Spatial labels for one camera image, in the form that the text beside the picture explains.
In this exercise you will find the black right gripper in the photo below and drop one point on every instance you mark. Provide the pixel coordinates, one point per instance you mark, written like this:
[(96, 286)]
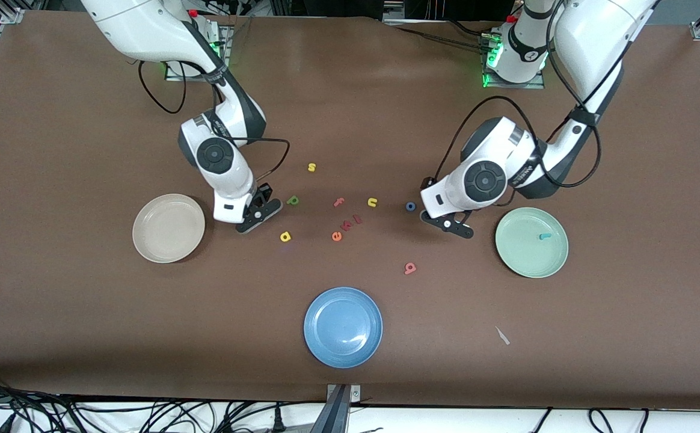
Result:
[(263, 192)]

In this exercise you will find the pink foam letter b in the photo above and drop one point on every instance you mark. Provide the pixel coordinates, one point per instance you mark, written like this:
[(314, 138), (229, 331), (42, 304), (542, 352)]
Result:
[(408, 270)]

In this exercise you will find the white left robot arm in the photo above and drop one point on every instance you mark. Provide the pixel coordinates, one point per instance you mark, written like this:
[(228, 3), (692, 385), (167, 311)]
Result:
[(590, 36)]

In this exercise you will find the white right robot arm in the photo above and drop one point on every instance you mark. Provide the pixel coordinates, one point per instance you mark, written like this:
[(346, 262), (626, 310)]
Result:
[(145, 24)]

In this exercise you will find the green foam letter p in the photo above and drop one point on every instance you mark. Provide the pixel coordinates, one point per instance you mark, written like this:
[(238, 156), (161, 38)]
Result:
[(290, 201)]

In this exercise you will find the beige round plate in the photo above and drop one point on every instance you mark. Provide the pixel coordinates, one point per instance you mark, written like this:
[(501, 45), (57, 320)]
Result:
[(168, 228)]

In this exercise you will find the blue round plate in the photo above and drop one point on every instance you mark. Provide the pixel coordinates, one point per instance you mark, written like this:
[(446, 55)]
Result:
[(343, 327)]

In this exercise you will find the black power plug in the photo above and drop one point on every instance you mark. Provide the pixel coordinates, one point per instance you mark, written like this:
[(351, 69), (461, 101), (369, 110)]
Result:
[(278, 421)]

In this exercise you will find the light green round plate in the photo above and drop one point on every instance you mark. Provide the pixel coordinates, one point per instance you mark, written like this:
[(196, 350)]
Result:
[(524, 252)]

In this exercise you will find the white paper scrap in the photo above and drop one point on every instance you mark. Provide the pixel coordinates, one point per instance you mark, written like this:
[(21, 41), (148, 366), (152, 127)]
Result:
[(502, 335)]

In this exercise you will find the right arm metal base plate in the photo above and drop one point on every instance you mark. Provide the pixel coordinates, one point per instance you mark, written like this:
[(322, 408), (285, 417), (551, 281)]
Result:
[(230, 36)]

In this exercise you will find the grey metal bracket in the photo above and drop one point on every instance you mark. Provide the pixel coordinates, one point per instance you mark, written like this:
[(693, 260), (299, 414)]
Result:
[(393, 9)]

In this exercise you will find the aluminium frame post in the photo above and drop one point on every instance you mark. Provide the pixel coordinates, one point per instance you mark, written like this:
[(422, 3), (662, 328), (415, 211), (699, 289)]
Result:
[(338, 415)]

